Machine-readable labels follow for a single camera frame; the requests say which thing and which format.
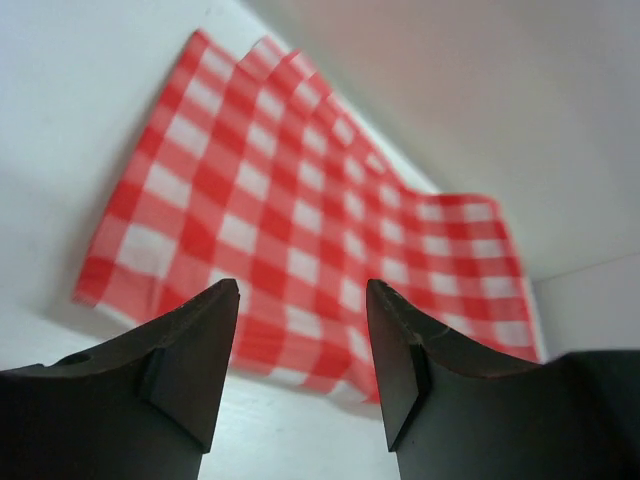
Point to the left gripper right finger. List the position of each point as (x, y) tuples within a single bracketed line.
[(456, 409)]

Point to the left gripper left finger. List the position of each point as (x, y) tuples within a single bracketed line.
[(143, 405)]

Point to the red white checkered cloth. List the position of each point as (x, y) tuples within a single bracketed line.
[(253, 169)]

